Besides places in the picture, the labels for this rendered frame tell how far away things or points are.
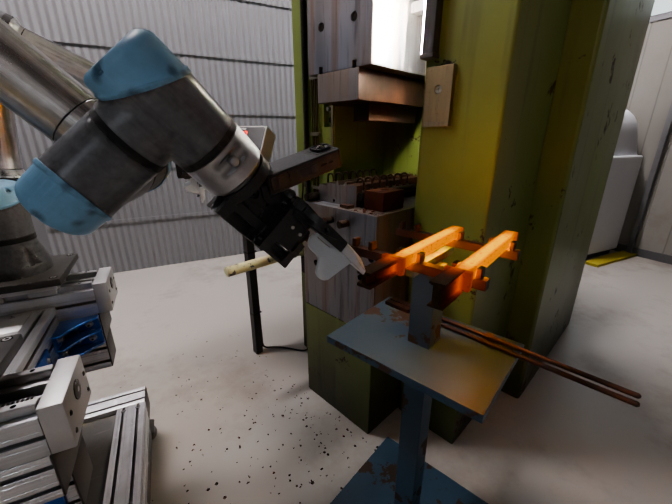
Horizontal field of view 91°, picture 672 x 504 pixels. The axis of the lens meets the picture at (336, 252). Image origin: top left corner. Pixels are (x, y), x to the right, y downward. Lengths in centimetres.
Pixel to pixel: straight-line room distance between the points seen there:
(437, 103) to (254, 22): 265
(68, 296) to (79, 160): 81
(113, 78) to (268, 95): 319
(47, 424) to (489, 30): 126
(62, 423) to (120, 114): 51
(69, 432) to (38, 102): 48
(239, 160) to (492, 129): 84
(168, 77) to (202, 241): 318
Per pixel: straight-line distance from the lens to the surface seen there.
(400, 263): 63
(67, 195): 38
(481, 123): 110
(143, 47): 35
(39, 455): 75
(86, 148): 37
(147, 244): 348
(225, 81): 343
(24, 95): 52
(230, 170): 37
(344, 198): 124
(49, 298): 116
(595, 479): 170
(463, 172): 112
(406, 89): 140
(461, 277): 60
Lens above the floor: 115
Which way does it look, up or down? 19 degrees down
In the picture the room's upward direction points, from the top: straight up
